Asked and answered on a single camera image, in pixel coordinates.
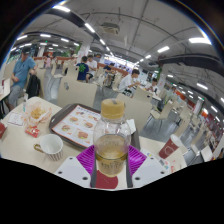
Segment white printed card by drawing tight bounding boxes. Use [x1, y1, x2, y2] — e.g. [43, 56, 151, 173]
[7, 111, 25, 127]

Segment orange-print food wrapper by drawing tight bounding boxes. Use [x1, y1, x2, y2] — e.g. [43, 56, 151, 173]
[21, 101, 53, 129]

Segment crumpled white napkin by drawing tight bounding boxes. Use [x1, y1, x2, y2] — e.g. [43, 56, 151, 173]
[124, 118, 137, 135]

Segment person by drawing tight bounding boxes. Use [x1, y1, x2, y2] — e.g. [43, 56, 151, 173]
[85, 54, 99, 79]
[144, 78, 160, 95]
[118, 68, 141, 94]
[7, 47, 38, 111]
[75, 55, 90, 83]

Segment dark food tray, printed liner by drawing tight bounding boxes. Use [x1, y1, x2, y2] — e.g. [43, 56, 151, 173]
[48, 103, 141, 150]

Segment red paper cup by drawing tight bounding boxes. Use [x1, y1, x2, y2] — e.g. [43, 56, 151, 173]
[158, 133, 184, 160]

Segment red flat box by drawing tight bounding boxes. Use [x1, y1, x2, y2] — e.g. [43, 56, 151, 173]
[0, 120, 8, 139]

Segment group of beige chairs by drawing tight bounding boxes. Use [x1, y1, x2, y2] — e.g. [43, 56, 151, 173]
[146, 96, 216, 163]

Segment red snack packet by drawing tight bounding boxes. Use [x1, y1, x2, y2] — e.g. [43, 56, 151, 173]
[24, 125, 41, 138]

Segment small clear water bottle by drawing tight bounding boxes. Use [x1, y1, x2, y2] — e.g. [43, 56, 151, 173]
[22, 96, 28, 113]

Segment black backpack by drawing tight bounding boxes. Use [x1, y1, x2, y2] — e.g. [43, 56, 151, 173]
[25, 73, 42, 99]

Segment houndstooth mug with gold handle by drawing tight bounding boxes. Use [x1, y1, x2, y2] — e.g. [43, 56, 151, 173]
[33, 133, 64, 162]

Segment clear tea bottle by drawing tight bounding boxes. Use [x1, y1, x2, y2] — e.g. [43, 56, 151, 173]
[92, 98, 132, 178]

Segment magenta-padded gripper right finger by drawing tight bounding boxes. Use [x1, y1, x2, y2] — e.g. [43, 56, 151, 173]
[125, 144, 172, 189]

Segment colourful printed flyer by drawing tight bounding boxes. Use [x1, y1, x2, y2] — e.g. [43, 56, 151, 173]
[141, 148, 173, 174]

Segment ceiling air conditioner unit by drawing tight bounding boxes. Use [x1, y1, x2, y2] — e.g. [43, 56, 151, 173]
[101, 22, 120, 35]

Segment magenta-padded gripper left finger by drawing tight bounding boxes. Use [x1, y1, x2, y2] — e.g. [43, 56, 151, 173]
[54, 144, 98, 189]

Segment ceiling strip lights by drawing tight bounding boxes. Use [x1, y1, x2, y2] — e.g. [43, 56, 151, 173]
[9, 4, 224, 114]

